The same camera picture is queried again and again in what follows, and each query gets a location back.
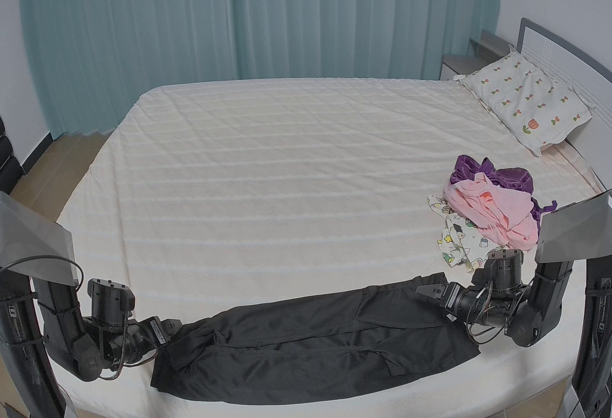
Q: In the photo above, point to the black T-shirt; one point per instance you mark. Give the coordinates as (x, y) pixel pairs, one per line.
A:
(311, 339)

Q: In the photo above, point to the grey white bedside table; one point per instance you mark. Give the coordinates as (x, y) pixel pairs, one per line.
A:
(453, 67)

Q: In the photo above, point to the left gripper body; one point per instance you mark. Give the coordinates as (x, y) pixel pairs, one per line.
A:
(158, 332)

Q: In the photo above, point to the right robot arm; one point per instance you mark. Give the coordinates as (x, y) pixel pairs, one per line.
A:
(573, 229)

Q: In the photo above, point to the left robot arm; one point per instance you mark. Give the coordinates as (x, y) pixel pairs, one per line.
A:
(57, 301)

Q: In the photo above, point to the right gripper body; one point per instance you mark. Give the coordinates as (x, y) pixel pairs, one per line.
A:
(461, 303)

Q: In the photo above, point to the white printed pillow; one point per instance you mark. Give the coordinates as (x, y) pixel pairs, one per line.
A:
(526, 95)

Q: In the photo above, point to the pink garment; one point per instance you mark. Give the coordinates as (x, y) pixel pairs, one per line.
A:
(497, 215)

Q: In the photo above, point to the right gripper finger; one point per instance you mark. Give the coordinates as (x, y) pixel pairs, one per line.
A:
(435, 292)

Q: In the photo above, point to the bed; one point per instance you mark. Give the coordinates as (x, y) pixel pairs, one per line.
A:
(287, 143)

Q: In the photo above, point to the blue-green curtain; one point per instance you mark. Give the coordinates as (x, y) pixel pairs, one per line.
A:
(129, 24)
(358, 0)

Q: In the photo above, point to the purple garment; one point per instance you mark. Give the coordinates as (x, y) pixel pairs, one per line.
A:
(514, 177)

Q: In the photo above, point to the white printed garment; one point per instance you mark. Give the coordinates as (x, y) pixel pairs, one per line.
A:
(454, 239)

